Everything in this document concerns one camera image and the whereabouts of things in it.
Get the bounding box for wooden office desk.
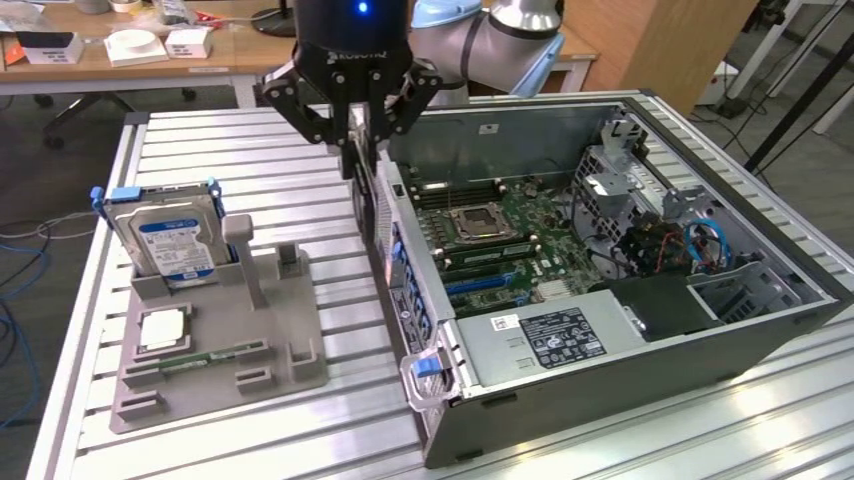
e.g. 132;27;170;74
0;0;601;109

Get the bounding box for grey plastic parts rack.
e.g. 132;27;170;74
108;212;331;435

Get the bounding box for grey power supply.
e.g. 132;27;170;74
443;289;650;397

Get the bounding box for green motherboard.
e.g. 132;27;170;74
403;169;609;316

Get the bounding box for graphics card with black fan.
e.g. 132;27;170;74
338;101;380;201

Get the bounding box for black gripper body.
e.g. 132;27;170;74
292;0;414;105

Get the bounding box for white box with black label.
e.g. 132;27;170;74
13;30;87;66

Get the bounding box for silver CPU chip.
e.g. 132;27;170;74
138;309;190;352

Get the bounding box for blue floor cable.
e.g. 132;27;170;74
0;239;54;430

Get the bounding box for CPU socket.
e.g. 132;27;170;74
447;202;517;246

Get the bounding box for open PC case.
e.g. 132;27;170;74
351;94;854;470

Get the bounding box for white device with red button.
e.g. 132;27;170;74
693;59;739;107

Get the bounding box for silver chipset heatsink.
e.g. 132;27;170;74
535;281;574;305

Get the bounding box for blue wire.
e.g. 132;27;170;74
685;217;737;275

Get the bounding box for small white box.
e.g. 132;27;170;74
163;27;216;60

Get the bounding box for green RAM stick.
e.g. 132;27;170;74
126;347;268;377

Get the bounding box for blue expansion slot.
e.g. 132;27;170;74
444;272;521;297

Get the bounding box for installed RAM stick with label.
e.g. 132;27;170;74
442;243;539;270

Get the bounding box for clear plastic bag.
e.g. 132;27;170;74
142;0;232;27

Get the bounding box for white square stand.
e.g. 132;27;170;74
104;28;171;68

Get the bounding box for blue case latch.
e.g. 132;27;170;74
411;356;447;380

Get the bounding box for black slanted pole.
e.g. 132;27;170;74
742;29;854;174

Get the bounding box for black lamp base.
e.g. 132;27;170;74
250;7;300;37

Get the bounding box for hard disk in blue caddy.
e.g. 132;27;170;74
88;177;235;291

